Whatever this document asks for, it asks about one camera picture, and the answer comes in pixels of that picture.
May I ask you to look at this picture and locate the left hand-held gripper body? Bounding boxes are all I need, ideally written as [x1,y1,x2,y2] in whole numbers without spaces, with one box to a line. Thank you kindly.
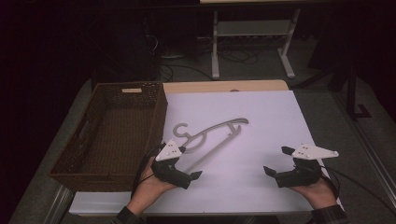
[150,139,192,189]

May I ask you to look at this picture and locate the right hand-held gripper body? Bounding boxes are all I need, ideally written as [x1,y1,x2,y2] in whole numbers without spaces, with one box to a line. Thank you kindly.
[275,143,340,189]

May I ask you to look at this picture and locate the grey plastic clothes hanger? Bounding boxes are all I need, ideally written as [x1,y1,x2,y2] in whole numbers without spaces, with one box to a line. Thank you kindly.
[172,117,250,175]

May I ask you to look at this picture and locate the brown wicker basket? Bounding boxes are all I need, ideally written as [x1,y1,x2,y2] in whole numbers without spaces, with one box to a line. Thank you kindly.
[48,81,169,193]

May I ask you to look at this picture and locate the person's left hand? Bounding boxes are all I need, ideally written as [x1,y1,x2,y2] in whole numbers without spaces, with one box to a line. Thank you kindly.
[126,157,178,216]

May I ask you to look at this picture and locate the person's right hand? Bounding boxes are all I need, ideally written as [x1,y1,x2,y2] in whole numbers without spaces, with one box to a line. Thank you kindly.
[289,176,339,210]

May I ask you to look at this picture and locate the white board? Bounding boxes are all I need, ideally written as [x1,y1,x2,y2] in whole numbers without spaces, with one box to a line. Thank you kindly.
[68,90,344,217]

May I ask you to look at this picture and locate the black metal stand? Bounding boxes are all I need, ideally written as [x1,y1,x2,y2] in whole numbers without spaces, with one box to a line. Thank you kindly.
[297,62,373,121]

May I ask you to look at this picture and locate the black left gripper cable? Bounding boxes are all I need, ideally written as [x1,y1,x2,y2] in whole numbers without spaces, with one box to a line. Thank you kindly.
[131,143,166,200]

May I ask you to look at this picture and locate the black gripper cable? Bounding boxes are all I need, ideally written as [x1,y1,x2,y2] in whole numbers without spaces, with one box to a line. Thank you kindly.
[320,165,396,217]
[131,143,166,200]

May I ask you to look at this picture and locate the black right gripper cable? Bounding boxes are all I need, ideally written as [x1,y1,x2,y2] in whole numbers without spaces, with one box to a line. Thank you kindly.
[320,165,396,217]

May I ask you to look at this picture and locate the aluminium rail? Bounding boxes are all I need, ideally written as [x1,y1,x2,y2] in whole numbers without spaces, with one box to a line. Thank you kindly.
[334,91,396,213]
[42,185,75,224]

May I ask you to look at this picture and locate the black floor cable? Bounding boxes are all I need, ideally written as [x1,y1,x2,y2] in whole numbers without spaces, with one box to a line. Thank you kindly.
[218,46,261,65]
[158,62,213,82]

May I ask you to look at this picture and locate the white metal table frame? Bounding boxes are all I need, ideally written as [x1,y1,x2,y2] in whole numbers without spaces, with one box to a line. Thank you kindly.
[210,7,303,81]

